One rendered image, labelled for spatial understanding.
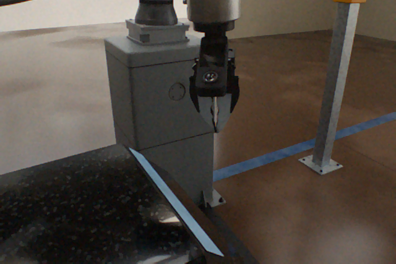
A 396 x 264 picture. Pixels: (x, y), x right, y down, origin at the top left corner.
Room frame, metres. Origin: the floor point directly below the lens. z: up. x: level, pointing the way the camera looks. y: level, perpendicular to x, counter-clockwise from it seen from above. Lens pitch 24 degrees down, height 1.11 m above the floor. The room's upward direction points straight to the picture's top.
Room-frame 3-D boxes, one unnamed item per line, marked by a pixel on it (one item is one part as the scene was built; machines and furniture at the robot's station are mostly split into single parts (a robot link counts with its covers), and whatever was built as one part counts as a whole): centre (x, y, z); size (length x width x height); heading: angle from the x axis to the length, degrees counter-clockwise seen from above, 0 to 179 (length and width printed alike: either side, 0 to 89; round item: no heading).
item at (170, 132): (1.44, 0.19, 0.43); 0.50 x 0.50 x 0.85; 29
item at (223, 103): (0.56, -0.05, 0.88); 0.06 x 0.03 x 0.09; 173
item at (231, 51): (0.56, -0.03, 0.98); 0.09 x 0.08 x 0.12; 173
